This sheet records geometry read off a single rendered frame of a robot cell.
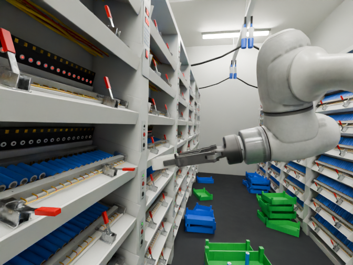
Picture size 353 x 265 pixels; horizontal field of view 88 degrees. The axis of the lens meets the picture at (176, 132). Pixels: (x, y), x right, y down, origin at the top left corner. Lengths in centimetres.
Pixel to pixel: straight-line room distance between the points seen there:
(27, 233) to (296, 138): 52
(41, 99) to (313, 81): 46
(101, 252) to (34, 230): 27
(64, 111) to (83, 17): 21
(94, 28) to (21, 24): 19
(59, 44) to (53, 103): 36
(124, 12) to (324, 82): 69
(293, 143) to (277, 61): 18
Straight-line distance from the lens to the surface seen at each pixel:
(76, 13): 48
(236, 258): 118
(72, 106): 42
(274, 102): 45
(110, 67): 79
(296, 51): 44
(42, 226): 41
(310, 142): 49
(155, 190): 102
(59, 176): 48
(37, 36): 67
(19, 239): 39
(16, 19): 64
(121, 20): 83
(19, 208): 39
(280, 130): 46
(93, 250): 64
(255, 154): 46
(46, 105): 38
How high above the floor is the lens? 109
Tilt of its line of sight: 2 degrees down
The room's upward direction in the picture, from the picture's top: 2 degrees clockwise
